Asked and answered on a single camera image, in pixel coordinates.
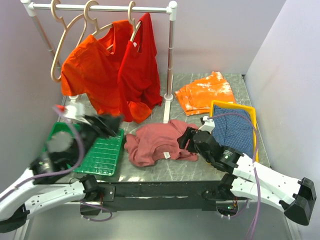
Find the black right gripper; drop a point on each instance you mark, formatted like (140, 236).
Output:
(182, 141)

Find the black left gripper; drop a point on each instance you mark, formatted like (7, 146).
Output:
(112, 122)

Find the dusty pink t shirt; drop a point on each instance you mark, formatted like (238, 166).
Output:
(156, 141)

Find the green plastic tray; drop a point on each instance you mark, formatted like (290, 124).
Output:
(102, 157)

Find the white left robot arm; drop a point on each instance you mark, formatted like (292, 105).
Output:
(29, 195)

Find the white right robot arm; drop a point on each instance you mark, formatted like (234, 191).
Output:
(244, 178)

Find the orange white patterned shirt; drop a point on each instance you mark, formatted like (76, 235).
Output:
(196, 97)

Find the blue checked shirt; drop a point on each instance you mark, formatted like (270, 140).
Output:
(233, 130)

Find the red t shirt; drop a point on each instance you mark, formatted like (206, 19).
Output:
(138, 76)

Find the orange t shirt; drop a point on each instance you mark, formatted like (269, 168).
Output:
(92, 69)

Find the beige hanger with orange shirt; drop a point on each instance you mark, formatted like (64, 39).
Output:
(94, 21)

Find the beige hanger with red shirt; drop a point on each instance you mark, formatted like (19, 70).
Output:
(132, 21)

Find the empty beige hanger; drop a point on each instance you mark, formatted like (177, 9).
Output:
(56, 65)

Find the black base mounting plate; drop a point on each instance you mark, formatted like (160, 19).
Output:
(166, 195)

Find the yellow plastic tray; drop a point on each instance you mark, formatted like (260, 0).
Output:
(252, 113)

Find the white clothes rack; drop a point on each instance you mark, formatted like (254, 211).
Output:
(170, 10)

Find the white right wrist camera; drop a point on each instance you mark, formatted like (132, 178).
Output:
(207, 124)

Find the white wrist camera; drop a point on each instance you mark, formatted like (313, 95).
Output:
(207, 124)
(73, 111)

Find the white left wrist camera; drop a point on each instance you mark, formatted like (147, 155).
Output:
(73, 111)

